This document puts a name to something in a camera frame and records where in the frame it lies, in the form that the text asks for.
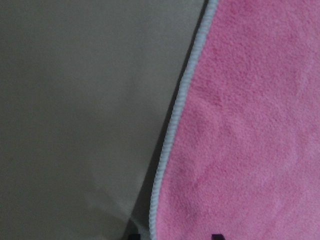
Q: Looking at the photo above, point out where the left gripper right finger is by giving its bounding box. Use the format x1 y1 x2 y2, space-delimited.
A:
211 235 225 240

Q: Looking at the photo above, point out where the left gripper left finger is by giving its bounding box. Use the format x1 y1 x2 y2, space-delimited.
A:
127 233 140 240

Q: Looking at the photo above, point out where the pink and grey towel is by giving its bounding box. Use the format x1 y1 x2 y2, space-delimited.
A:
149 0 320 240

